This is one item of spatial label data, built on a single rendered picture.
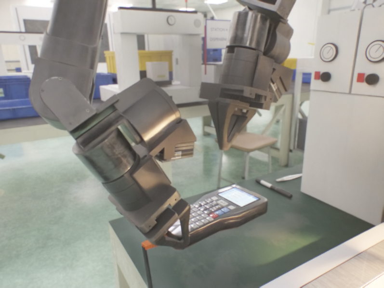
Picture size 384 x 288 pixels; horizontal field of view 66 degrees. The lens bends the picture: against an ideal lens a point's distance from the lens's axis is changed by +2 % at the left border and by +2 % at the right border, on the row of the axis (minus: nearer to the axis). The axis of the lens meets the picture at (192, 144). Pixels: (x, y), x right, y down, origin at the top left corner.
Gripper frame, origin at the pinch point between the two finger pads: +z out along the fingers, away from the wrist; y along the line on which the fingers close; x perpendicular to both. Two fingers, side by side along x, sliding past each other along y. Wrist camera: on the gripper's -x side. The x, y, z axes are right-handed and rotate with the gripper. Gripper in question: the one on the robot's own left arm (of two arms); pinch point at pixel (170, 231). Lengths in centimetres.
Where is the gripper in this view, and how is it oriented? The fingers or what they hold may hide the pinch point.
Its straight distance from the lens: 46.7
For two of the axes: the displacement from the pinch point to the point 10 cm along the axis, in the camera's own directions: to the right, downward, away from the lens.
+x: -6.8, 6.5, -3.5
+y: -6.1, -2.2, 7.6
